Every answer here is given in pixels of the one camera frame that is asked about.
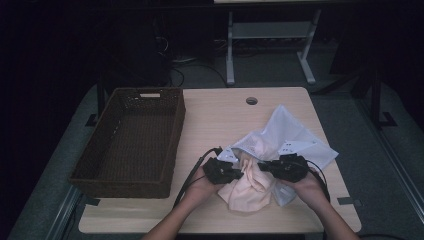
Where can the white mesh laundry bag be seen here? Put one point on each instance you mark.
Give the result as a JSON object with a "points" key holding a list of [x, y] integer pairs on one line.
{"points": [[283, 130]]}

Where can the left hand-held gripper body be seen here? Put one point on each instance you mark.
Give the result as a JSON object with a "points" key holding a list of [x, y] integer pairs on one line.
{"points": [[218, 171]]}

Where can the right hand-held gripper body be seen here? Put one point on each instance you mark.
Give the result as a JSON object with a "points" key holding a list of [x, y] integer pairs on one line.
{"points": [[290, 168]]}

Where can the person's left hand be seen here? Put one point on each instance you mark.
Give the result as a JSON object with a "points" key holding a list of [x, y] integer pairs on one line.
{"points": [[200, 190]]}

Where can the black tape strip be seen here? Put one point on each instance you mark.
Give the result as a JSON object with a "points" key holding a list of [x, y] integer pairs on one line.
{"points": [[346, 201], [92, 201]]}

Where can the white metal desk frame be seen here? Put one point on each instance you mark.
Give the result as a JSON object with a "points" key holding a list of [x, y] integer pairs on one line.
{"points": [[230, 50]]}

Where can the brown wicker basket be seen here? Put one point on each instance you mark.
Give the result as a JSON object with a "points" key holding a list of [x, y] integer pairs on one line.
{"points": [[133, 146]]}

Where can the black metal stand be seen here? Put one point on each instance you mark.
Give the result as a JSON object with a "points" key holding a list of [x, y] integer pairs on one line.
{"points": [[100, 100], [376, 100]]}

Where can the person's right hand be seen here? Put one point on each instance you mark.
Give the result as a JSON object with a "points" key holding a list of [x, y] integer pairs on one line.
{"points": [[308, 191]]}

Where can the metal floor rail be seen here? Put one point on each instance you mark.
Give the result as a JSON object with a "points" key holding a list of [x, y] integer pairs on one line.
{"points": [[393, 156], [63, 213]]}

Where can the cream cloth garment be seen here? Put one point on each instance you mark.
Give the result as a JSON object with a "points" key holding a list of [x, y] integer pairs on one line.
{"points": [[250, 190]]}

